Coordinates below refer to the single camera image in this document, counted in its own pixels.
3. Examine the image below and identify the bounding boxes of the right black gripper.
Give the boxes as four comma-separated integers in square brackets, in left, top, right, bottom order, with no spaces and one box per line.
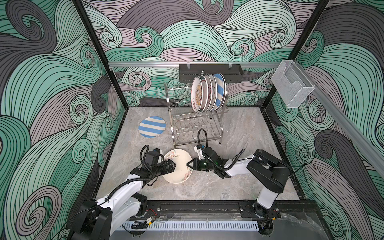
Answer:
[184,157,216,172]

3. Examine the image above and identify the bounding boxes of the white plate black squiggle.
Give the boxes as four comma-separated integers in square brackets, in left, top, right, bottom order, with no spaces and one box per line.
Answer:
[163,149,193,184]

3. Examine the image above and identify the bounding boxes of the blue striped plate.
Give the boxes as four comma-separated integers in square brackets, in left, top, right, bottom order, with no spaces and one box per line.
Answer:
[214,73,226,110]
[138,116,167,138]

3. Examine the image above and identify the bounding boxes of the orange sun plate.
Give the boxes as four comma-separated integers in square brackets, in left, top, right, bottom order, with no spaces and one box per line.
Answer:
[191,77,203,113]

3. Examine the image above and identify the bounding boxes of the green rimmed white plate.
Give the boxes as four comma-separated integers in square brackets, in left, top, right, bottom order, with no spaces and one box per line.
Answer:
[200,75,208,112]

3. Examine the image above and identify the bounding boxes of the white plate red characters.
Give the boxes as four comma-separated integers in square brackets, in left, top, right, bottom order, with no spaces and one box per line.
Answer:
[207,75,214,111]

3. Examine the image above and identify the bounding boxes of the white plate cloud emblem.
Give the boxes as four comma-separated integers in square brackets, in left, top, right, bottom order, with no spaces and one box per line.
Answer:
[210,75,218,111]

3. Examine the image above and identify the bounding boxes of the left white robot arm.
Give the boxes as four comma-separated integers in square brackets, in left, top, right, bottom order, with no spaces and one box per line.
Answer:
[67,145,177,240]

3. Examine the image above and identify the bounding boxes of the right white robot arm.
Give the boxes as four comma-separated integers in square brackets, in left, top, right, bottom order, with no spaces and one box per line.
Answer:
[187,147,291,219]

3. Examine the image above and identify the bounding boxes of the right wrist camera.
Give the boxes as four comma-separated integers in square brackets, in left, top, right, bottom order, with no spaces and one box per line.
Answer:
[194,145,205,160]

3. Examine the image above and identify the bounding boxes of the right black corrugated cable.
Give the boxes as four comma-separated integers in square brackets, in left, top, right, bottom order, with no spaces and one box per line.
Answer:
[197,128,245,172]

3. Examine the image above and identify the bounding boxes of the steel wire dish rack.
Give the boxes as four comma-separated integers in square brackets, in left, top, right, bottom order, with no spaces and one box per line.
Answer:
[165,78,228,149]

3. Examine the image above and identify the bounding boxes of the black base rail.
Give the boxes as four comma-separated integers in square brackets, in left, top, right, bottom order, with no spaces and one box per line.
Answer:
[140,200,319,215]

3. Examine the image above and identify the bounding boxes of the white slotted cable duct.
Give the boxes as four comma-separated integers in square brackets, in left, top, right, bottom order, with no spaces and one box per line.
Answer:
[115,220,260,232]

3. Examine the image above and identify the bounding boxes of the black perforated wall shelf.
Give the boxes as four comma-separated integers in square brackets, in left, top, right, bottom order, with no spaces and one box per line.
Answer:
[179,65,244,84]

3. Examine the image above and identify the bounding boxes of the aluminium wall rail back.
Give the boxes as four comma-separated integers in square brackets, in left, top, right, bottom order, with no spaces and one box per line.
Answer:
[108,61,280,68]

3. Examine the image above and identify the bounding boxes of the aluminium wall rail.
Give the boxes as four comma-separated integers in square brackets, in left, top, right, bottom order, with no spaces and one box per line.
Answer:
[297,63,384,177]
[108,61,280,68]

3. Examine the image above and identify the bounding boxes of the clear acrylic wall box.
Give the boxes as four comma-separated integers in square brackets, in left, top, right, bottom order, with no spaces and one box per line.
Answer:
[271,60,315,109]

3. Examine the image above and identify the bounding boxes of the aluminium wall rail right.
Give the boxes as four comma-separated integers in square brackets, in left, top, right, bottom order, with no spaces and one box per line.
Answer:
[297,63,384,177]

